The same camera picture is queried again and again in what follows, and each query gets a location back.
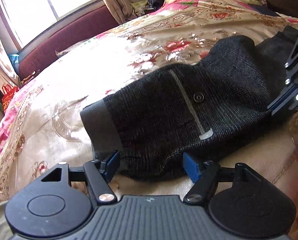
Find dark grey plaid pants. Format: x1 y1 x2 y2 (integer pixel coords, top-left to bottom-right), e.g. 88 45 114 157
80 26 298 181

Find black flat tablet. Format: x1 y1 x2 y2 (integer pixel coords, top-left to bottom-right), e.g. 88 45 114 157
251 4 280 17

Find floral satin bedspread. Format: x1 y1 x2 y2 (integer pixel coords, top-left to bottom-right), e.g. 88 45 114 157
0 0 298 239

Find red gift bag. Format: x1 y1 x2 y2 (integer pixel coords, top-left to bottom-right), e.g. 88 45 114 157
2 84 19 112

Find left beige curtain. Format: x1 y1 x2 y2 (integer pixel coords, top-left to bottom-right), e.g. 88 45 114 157
0 12 22 88

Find beige cloth on bench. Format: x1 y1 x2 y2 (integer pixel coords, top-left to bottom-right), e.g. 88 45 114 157
55 40 87 58

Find black bag by bed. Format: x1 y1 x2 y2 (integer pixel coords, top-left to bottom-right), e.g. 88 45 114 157
147 0 169 12

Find maroon upholstered bench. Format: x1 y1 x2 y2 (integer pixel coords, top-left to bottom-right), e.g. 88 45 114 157
18 6 119 80

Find window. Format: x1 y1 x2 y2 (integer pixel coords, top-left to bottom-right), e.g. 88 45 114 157
0 0 98 50

